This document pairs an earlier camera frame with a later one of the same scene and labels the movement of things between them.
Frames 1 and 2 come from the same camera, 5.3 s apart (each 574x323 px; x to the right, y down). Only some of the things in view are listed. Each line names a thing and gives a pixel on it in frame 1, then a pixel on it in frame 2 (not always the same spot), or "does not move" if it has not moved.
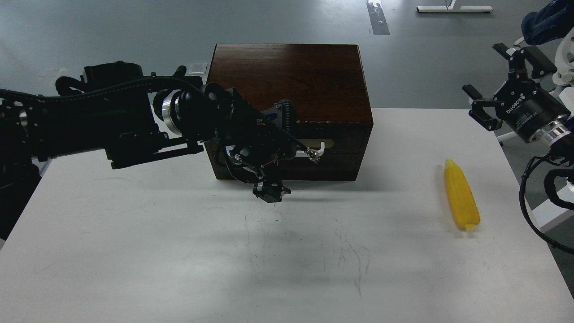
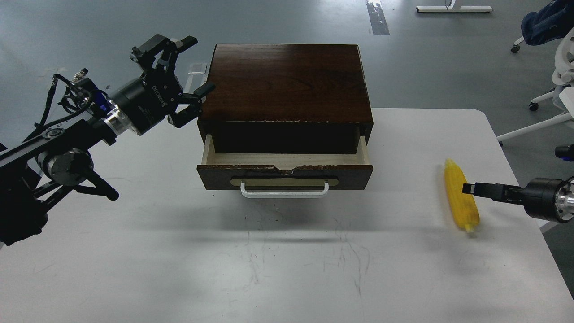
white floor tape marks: x=199 y=72 does not move
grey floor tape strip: x=379 y=21 does not move
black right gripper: x=524 y=104 to x=537 y=197
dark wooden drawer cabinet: x=328 y=85 does not move
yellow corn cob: x=464 y=202 does not move
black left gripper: x=254 y=146 to x=145 y=102
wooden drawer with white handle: x=340 y=143 to x=284 y=175
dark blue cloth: x=552 y=22 does not move
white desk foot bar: x=449 y=8 does not move
